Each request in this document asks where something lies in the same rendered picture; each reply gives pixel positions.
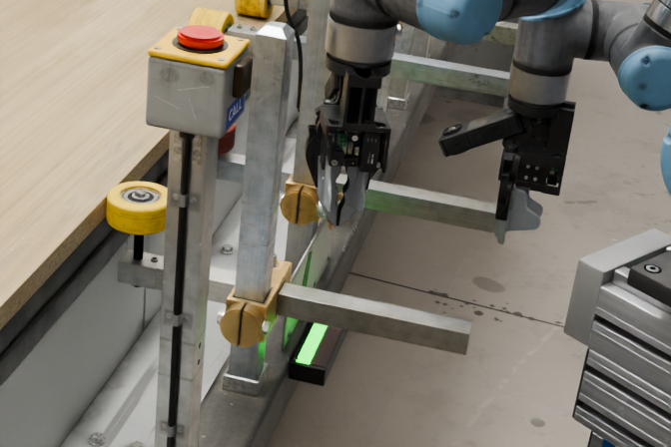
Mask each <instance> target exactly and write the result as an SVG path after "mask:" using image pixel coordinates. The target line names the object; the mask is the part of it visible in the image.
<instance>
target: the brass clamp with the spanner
mask: <svg viewBox="0 0 671 447"><path fill-rule="evenodd" d="M293 173H294V172H292V174H291V175H290V177H289V178H288V180H287V181H286V187H285V193H284V194H283V195H280V200H279V206H280V208H281V212H282V215H283V216H284V218H285V219H286V220H287V221H288V222H290V223H292V224H297V223H298V225H304V224H309V223H310V222H311V221H313V222H318V221H319V219H320V218H321V216H319V217H317V209H318V204H319V201H320V199H319V196H318V193H317V191H316V187H315V185H310V184H305V183H300V182H295V181H293Z"/></svg>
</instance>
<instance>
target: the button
mask: <svg viewBox="0 0 671 447"><path fill-rule="evenodd" d="M224 38H225V36H224V34H223V33H222V32H221V31H220V30H218V29H216V28H214V27H210V26H204V25H191V26H186V27H183V28H182V29H181V30H179V31H178V33H177V40H178V41H179V42H180V43H181V44H182V45H183V46H185V47H187V48H191V49H196V50H212V49H216V48H219V47H220V46H221V45H223V44H224Z"/></svg>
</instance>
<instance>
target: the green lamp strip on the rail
mask: <svg viewBox="0 0 671 447"><path fill-rule="evenodd" d="M327 327H328V326H327V325H322V324H317V323H314V325H313V327H312V329H311V332H310V334H309V336H308V338H307V340H306V342H305V344H304V346H303V348H302V350H301V352H300V354H299V356H298V359H297V360H296V362H300V363H304V364H310V363H311V361H312V359H313V357H314V355H315V352H316V350H317V348H318V346H319V344H320V342H321V340H322V337H323V335H324V333H325V331H326V329H327Z"/></svg>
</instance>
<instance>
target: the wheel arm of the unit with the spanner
mask: <svg viewBox="0 0 671 447"><path fill-rule="evenodd" d="M245 159H246V156H244V155H239V154H234V153H224V154H221V155H218V163H217V179H220V180H225V181H230V182H235V183H240V184H243V183H244V172H245ZM293 171H294V165H290V164H285V163H283V168H282V179H281V189H280V191H281V192H284V191H285V187H286V181H287V180H288V178H289V177H290V175H291V174H292V172H293ZM346 180H347V175H342V174H339V176H338V177H337V179H336V183H335V185H336V188H337V192H338V193H340V192H341V191H342V187H343V186H344V184H345V183H346ZM496 206H497V204H492V203H487V202H482V201H477V200H471V199H466V198H461V197H456V196H451V195H446V194H440V193H435V192H430V191H425V190H420V189H415V188H409V187H404V186H399V185H394V184H389V183H384V182H378V181H373V180H370V181H369V185H368V190H367V192H366V194H365V202H364V207H365V208H367V209H372V210H377V211H382V212H387V213H392V214H397V215H402V216H407V217H413V218H418V219H423V220H428V221H433V222H438V223H443V224H452V225H457V226H462V227H467V228H472V229H477V230H483V231H488V232H493V230H494V222H495V214H496Z"/></svg>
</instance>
